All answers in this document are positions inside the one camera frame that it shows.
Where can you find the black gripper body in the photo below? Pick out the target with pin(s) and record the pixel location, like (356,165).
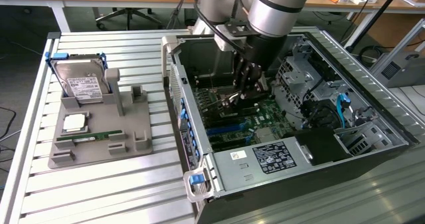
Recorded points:
(265,49)

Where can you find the graphics card with metal bracket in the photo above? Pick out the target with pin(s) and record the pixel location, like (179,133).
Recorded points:
(229,104)

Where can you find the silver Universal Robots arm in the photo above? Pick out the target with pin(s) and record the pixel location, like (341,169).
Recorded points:
(279,7)

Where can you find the thin socket locking lever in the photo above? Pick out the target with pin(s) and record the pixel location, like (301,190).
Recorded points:
(212,80)

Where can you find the black installed RAM stick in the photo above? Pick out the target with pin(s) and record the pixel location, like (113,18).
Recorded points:
(249,110)

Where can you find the metal disk bay cage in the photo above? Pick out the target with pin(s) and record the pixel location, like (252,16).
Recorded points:
(295,78)

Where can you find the green motherboard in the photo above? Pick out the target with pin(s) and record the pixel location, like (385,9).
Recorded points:
(272,114)

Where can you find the blue expansion slot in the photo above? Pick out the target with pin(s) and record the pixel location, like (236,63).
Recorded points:
(225,129)

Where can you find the silver chipset heatsink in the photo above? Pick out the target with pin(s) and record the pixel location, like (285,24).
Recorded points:
(265,134)

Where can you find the wooden desk with clutter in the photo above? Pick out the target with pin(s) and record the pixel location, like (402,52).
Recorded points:
(332,6)

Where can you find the black plastic shroud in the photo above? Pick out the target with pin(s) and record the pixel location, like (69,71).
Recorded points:
(318,144)

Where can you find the grey power supply unit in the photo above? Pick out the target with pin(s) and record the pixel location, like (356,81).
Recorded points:
(239,171)

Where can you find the black tripod pole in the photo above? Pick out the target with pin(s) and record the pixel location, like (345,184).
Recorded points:
(382,10)

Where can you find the grey computer tower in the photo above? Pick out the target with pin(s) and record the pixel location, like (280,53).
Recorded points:
(408,69)

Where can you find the black office chair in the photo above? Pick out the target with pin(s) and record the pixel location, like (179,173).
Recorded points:
(128,15)

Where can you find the grey plastic parts rack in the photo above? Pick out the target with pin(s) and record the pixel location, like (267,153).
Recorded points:
(99,124)

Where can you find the green RAM stick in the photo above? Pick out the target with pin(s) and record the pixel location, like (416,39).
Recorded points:
(99,135)

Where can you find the hard disk in blue caddy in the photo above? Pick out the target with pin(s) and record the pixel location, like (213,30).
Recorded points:
(79,69)

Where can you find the black open PC case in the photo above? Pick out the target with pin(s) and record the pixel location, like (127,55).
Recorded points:
(299,204)

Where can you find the silver CPU chip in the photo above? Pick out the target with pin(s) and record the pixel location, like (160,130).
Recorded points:
(75,123)

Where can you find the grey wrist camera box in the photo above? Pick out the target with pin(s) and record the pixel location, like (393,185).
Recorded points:
(229,38)

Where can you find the grey metal drive bracket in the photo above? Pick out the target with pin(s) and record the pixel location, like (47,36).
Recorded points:
(361,144)

